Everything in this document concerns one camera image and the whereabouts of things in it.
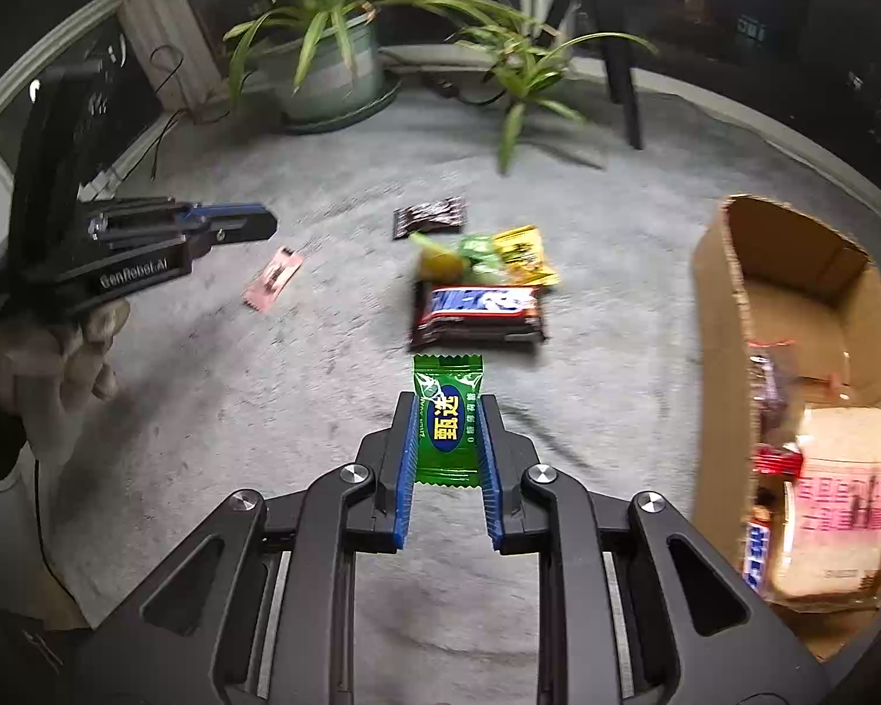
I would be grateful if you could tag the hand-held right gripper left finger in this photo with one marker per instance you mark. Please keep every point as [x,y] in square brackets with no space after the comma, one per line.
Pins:
[404,477]

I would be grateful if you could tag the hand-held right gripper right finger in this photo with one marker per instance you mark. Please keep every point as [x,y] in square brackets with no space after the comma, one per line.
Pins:
[488,477]

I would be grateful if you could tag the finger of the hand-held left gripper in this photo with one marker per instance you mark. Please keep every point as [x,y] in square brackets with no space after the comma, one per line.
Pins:
[238,231]
[216,211]

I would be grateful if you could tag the pink packet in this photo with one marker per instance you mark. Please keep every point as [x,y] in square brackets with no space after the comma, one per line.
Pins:
[271,279]

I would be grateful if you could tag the green candy packet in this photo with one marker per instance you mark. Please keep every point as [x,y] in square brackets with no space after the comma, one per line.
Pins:
[446,418]

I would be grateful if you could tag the brown cardboard box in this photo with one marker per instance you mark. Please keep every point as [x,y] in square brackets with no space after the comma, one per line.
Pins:
[719,352]

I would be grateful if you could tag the brown chocolate bar pack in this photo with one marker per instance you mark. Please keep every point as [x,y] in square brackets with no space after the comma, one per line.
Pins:
[477,319]
[756,554]

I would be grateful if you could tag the clear bag of dark snacks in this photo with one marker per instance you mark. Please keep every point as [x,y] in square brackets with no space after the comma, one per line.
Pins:
[774,382]

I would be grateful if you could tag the bagged sliced bread loaf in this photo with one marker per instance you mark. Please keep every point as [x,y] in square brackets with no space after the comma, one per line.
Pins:
[837,514]

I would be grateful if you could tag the person's left hand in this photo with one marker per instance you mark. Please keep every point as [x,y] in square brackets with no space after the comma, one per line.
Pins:
[51,389]

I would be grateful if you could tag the pale green plant pot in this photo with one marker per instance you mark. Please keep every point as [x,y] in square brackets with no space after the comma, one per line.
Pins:
[338,73]

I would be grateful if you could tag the dark green pot saucer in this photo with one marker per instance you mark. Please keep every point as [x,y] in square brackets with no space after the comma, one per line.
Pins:
[382,108]

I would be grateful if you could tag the small dark brown packet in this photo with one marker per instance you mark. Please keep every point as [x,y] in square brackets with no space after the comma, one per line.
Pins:
[429,219]

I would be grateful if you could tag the yellow-green wrapped candy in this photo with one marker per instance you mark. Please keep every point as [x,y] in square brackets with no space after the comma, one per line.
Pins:
[440,261]

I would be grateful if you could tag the yellow snack packet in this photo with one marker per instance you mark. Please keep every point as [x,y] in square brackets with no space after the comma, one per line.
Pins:
[525,253]

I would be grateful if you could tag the small green wrapped candy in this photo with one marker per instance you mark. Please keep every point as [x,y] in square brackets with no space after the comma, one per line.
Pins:
[479,250]

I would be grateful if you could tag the black power strip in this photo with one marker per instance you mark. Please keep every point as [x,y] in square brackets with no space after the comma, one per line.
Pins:
[444,86]

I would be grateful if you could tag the small spider plant offshoot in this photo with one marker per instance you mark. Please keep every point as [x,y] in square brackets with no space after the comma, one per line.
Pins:
[528,73]

